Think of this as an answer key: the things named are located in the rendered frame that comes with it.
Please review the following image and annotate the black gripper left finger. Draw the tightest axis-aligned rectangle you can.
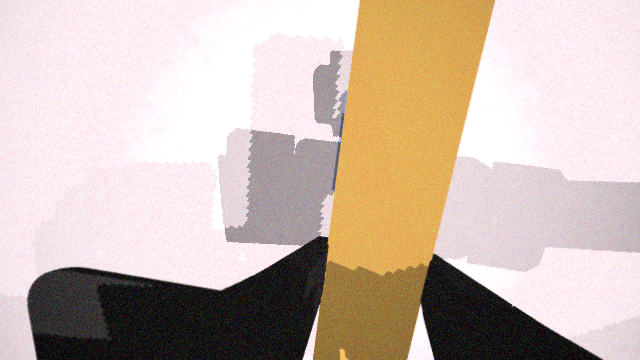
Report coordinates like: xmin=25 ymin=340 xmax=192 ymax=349
xmin=27 ymin=236 xmax=329 ymax=360

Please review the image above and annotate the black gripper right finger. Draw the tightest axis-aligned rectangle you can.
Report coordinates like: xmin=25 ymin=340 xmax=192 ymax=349
xmin=420 ymin=253 xmax=604 ymax=360

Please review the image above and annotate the yellow bar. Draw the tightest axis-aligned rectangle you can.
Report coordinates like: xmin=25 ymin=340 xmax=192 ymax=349
xmin=313 ymin=0 xmax=495 ymax=360

